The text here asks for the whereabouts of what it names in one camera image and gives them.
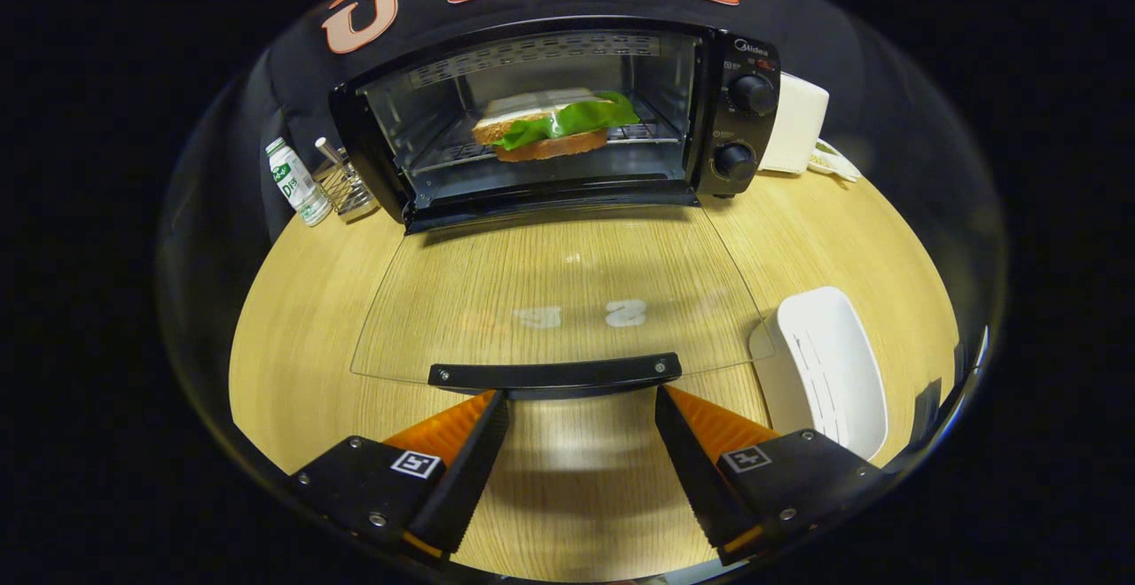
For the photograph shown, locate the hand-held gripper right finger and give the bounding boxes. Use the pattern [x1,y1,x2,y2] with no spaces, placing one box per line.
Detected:
[654,385,883,566]

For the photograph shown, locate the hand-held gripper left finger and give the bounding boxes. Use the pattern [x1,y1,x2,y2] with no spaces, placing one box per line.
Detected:
[291,389,512,561]

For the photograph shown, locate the black toaster oven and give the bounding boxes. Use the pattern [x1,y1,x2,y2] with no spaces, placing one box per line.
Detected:
[330,16,783,401]

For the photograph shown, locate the lettuce sandwich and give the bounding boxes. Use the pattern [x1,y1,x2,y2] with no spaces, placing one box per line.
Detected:
[472,89,641,163]

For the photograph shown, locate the white pop-up toaster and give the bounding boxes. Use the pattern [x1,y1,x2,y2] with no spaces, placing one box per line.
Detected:
[758,73,831,176]

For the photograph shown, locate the white rectangular tray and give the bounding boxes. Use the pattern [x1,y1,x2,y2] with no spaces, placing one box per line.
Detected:
[749,286,889,464]

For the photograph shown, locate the small white bottle green label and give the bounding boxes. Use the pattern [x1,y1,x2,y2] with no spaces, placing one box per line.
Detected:
[266,137,333,228]

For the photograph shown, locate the white divided dish with beans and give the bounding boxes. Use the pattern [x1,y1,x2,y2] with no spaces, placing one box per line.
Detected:
[807,139,863,184]

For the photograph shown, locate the metal wire rack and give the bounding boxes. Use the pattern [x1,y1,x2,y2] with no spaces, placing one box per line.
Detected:
[312,136,382,222]

